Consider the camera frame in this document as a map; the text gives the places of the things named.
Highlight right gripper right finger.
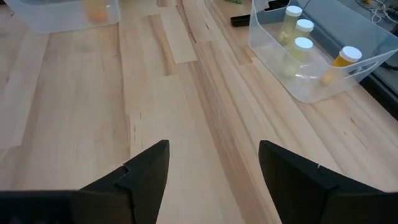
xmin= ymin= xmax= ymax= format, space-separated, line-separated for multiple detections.
xmin=258 ymin=139 xmax=398 ymax=224

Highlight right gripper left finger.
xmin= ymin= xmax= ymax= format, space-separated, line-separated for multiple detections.
xmin=0 ymin=139 xmax=170 ymax=224

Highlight small orange pill bottle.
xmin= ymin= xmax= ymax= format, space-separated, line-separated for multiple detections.
xmin=320 ymin=45 xmax=363 ymax=86

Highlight clear plastic bin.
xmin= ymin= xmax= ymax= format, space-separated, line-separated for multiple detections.
xmin=4 ymin=0 xmax=121 ymax=34
xmin=248 ymin=0 xmax=398 ymax=104

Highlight black rectangular device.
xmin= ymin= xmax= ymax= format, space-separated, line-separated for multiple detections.
xmin=229 ymin=14 xmax=251 ymax=28

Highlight black aluminium table frame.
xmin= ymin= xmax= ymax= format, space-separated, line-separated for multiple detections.
xmin=357 ymin=71 xmax=398 ymax=122

